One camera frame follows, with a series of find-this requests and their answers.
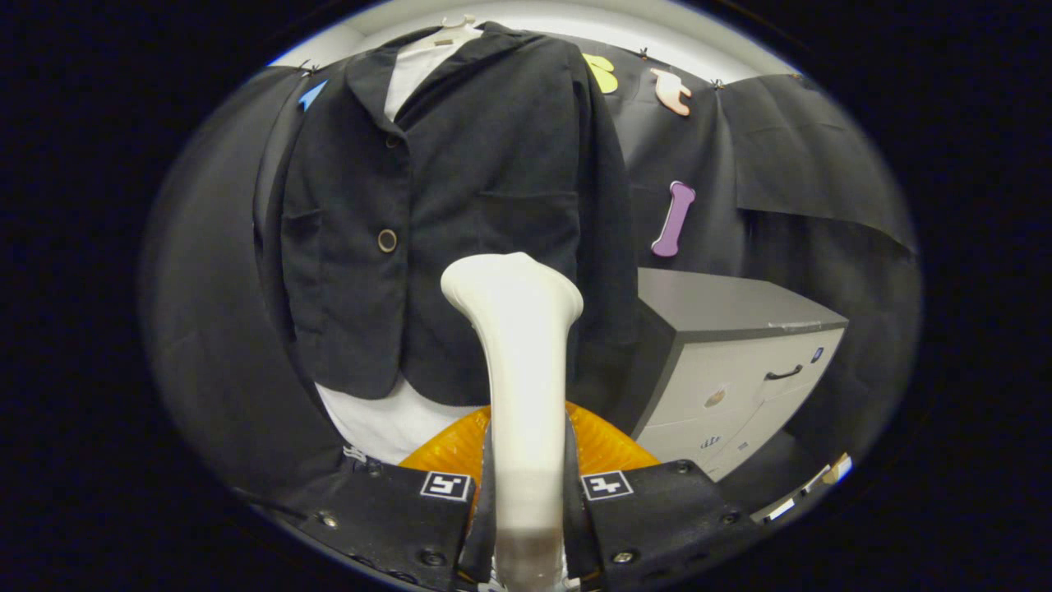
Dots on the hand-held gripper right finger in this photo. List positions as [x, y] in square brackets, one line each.
[575, 526]

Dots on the grey drawer cabinet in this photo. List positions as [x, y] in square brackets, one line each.
[723, 304]

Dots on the black backdrop cloth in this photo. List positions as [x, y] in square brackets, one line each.
[781, 140]

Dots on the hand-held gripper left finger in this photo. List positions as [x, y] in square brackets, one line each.
[485, 526]

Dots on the white shirt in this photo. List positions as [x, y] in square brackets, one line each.
[386, 427]

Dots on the small cardboard piece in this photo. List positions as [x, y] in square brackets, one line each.
[837, 470]

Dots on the black suit jacket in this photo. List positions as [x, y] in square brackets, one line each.
[477, 164]

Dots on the white garment steamer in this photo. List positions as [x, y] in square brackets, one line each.
[526, 370]

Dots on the white clothes hanger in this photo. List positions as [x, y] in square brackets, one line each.
[452, 33]

